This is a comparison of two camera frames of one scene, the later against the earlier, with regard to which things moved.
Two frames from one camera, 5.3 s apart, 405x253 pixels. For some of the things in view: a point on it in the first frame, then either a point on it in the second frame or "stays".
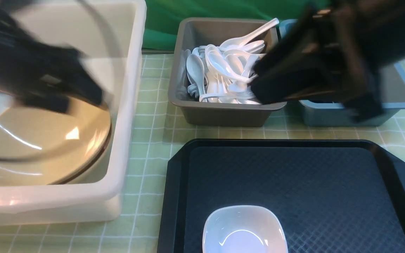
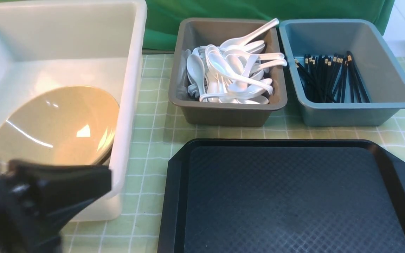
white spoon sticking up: (237, 43) stays
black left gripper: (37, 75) to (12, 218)
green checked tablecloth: (136, 230) stays
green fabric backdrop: (160, 16) stays
